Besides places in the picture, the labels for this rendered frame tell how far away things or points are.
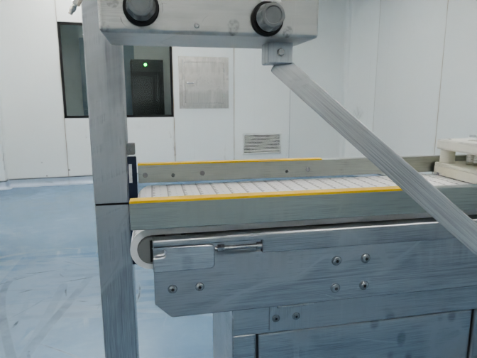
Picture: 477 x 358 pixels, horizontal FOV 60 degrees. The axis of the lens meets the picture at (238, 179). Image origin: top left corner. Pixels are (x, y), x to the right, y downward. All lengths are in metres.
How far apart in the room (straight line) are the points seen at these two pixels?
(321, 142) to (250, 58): 1.66
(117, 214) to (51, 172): 5.07
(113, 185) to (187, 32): 0.40
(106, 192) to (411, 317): 0.54
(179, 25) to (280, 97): 5.72
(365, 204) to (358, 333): 0.22
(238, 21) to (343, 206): 0.25
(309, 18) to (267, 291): 0.32
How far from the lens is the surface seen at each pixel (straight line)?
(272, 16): 0.42
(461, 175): 0.86
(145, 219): 0.47
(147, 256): 0.50
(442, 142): 0.90
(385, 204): 0.55
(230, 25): 0.44
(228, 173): 0.75
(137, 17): 0.41
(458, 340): 0.78
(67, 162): 5.78
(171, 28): 0.43
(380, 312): 0.66
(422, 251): 0.61
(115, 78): 0.75
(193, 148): 5.81
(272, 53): 0.48
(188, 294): 0.51
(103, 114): 0.75
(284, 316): 0.60
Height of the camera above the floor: 1.09
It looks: 11 degrees down
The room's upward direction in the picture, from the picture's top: straight up
